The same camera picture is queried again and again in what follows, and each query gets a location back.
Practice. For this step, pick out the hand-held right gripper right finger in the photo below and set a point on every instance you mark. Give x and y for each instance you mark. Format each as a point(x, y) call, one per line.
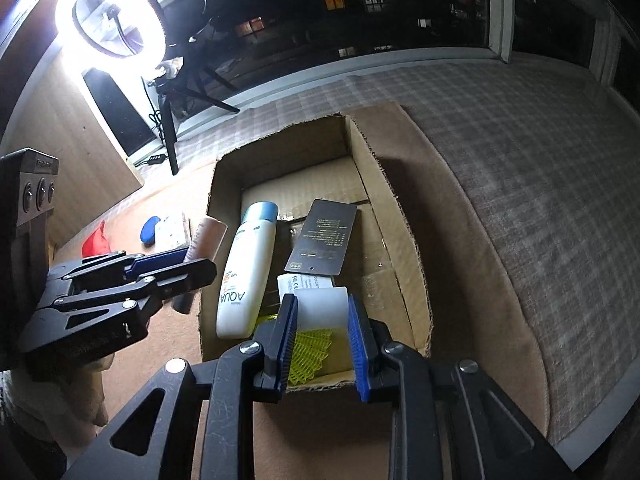
point(357, 355)

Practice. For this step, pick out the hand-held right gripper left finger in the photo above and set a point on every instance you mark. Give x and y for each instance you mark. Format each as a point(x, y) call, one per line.
point(287, 340)

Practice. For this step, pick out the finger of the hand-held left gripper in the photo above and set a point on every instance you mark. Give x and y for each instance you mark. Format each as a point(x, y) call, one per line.
point(160, 262)
point(190, 275)

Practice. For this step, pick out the yellow shuttlecock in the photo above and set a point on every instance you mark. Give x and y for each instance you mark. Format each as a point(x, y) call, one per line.
point(310, 355)

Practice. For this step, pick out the blue round tin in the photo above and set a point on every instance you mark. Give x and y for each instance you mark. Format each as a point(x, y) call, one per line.
point(150, 230)

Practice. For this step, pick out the white dotted tissue pack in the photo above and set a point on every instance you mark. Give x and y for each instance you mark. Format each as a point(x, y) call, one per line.
point(172, 230)

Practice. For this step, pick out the small patterned tube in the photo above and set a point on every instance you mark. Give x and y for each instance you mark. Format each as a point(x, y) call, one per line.
point(207, 237)

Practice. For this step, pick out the small white cylinder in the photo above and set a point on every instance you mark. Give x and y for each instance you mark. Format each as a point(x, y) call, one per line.
point(322, 310)

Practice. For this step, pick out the white sunscreen bottle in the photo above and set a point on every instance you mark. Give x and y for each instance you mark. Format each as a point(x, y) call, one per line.
point(245, 280)

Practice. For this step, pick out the white charger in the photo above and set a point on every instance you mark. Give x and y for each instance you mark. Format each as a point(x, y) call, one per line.
point(305, 282)

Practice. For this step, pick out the red fabric pouch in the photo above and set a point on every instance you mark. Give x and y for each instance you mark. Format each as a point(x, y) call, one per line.
point(95, 246)

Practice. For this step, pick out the cardboard box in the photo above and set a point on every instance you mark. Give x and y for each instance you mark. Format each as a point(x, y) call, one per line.
point(395, 260)

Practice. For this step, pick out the black card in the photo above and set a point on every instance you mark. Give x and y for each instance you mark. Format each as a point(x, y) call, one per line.
point(320, 240)

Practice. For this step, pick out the person's left hand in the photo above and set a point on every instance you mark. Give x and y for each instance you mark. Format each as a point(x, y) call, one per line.
point(60, 390)

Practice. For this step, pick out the large light wood panel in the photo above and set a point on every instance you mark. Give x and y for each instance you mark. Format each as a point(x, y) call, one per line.
point(85, 185)

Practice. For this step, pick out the black power strip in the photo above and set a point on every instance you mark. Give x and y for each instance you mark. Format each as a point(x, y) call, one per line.
point(152, 159)

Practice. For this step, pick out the black tripod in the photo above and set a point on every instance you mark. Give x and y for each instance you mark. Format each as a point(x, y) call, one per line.
point(170, 135)

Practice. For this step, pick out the black flat panel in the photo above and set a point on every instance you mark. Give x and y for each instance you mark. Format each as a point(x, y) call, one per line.
point(117, 110)

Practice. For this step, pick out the grey plaid sheet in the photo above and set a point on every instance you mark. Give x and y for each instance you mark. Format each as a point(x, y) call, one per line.
point(525, 135)

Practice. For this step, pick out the white window frame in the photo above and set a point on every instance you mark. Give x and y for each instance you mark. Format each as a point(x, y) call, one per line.
point(500, 10)

